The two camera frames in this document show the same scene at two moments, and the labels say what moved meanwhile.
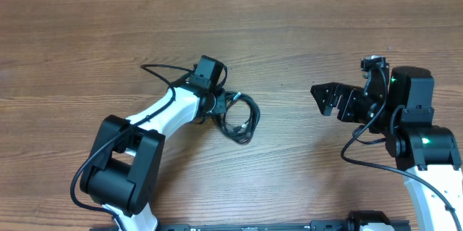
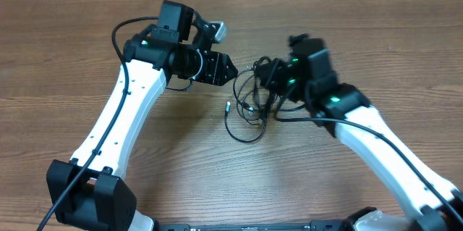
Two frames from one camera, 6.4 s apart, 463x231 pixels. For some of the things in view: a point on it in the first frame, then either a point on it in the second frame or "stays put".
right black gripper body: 348,102 → 272,73
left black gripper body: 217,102 → 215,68
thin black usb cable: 237,135 → 227,109
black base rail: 323,225 stays put
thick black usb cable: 243,135 → 255,72
